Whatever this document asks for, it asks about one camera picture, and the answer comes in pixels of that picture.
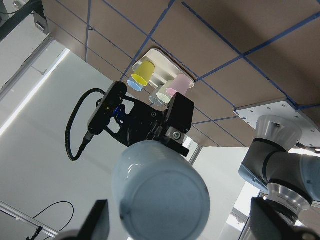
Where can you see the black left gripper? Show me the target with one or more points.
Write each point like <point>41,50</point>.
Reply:
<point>134,121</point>

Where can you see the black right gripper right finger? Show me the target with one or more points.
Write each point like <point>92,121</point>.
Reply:
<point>267,222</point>

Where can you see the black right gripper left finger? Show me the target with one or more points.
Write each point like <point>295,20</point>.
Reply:
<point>97,223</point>

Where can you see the light blue ikea cup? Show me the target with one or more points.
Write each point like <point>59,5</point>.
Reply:
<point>159,195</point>

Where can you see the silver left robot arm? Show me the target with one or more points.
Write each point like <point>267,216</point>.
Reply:
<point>292,180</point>

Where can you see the pale green cup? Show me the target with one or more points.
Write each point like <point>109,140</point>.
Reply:
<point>162,93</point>

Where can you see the pink cup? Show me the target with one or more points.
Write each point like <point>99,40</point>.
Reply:
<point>179,85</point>

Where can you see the grey blue cup in tray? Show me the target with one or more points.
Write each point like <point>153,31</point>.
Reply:
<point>155,100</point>

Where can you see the white cup holder tray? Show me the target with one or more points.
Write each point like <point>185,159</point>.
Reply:
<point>165,68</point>

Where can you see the yellow cup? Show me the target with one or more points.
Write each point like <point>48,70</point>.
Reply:
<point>143,74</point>

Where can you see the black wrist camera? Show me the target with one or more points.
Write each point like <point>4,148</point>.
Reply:
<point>103,113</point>

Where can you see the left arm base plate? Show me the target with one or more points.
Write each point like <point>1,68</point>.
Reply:
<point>272,112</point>

